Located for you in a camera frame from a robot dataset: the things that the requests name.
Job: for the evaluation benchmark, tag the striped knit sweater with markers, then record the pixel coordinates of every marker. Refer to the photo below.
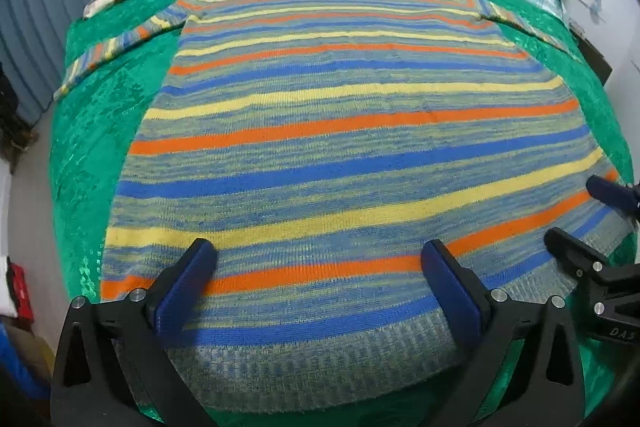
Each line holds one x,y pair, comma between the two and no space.
350,167

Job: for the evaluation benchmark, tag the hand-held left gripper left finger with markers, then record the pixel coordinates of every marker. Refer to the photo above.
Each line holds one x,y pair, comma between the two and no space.
185,279

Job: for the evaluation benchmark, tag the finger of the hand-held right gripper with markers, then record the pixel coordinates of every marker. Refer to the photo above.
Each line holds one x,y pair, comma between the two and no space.
575,252
612,197

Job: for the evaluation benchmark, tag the bird wall sticker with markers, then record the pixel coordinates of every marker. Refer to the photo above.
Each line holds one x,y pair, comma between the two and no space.
594,7

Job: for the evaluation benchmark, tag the red box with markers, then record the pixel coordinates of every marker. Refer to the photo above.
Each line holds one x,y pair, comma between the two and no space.
19,289

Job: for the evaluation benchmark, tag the green velvet blanket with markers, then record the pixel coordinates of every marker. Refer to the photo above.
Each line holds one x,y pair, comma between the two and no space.
95,142

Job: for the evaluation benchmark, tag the black flat object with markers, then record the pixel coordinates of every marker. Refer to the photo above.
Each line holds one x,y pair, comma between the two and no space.
592,54

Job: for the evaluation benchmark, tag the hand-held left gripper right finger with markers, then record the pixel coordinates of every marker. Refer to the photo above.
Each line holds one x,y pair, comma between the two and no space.
452,287

